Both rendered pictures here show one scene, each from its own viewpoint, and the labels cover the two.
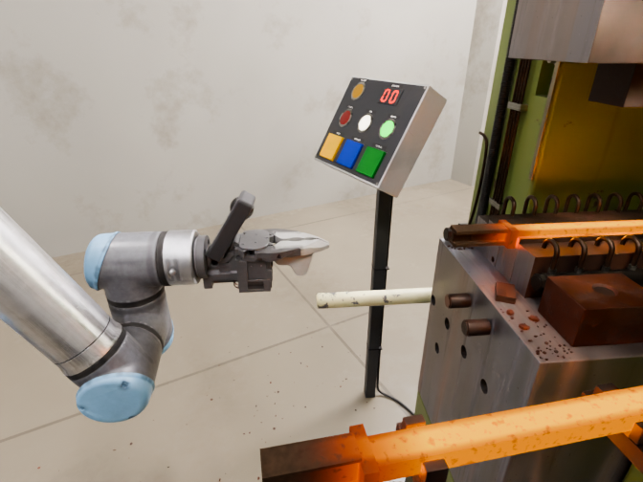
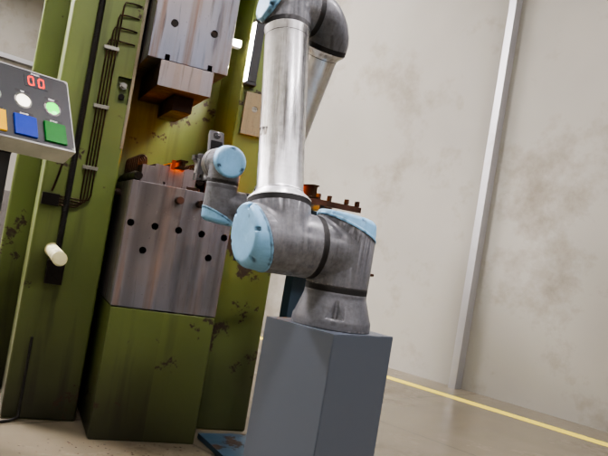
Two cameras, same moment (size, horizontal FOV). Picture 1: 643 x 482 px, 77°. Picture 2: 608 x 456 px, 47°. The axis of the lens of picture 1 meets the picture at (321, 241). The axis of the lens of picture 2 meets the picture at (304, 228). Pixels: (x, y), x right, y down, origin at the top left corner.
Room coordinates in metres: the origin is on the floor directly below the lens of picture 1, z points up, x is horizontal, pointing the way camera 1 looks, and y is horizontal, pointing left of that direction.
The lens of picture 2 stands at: (0.93, 2.27, 0.77)
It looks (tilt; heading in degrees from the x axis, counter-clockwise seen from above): 2 degrees up; 253
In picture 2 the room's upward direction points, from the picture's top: 10 degrees clockwise
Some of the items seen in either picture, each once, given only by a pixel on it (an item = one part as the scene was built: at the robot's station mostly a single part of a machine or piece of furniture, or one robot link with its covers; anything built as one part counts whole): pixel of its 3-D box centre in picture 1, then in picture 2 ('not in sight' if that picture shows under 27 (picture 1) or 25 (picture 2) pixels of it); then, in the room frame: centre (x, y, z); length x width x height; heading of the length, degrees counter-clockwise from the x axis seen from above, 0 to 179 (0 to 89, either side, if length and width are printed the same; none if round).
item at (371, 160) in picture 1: (371, 163); (54, 133); (1.05, -0.13, 1.01); 0.07 x 0.05 x 0.07; 30
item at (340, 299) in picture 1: (390, 296); (55, 253); (0.99, -0.21, 0.62); 0.44 x 0.05 x 0.05; 95
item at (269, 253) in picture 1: (273, 251); not in sight; (0.57, 0.08, 0.99); 0.09 x 0.05 x 0.02; 95
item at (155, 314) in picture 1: (141, 320); (223, 203); (0.56, 0.31, 0.86); 0.12 x 0.09 x 0.12; 10
